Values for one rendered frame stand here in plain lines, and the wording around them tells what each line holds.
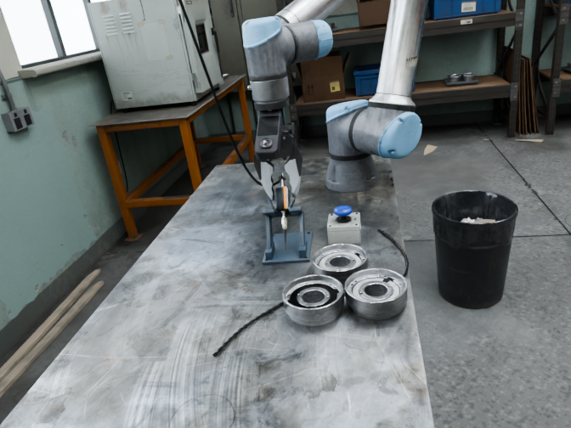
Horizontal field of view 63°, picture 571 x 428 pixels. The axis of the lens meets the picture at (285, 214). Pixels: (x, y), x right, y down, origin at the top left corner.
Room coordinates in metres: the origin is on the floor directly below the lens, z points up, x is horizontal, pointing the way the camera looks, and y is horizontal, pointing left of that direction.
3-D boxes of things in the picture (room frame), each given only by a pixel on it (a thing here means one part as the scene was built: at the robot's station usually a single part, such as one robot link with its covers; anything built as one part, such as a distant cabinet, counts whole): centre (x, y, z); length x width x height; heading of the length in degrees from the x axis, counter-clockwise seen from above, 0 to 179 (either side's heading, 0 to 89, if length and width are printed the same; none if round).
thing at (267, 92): (0.96, 0.00, 1.14); 0.08 x 0.08 x 0.05
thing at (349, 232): (0.93, -0.13, 0.82); 0.08 x 0.07 x 0.05; 168
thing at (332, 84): (4.36, -0.51, 0.64); 0.49 x 0.40 x 0.37; 83
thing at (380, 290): (0.67, -0.14, 0.82); 0.10 x 0.10 x 0.04
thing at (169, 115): (3.46, 0.62, 0.39); 1.50 x 0.62 x 0.78; 168
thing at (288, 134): (0.97, 0.00, 1.06); 0.09 x 0.08 x 0.12; 171
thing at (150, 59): (3.27, 0.61, 1.10); 0.62 x 0.61 x 0.65; 168
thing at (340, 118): (1.25, -0.21, 0.97); 0.13 x 0.12 x 0.14; 34
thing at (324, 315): (0.68, -0.03, 0.82); 0.10 x 0.10 x 0.04
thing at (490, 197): (1.75, -0.78, 0.21); 0.34 x 0.34 x 0.43
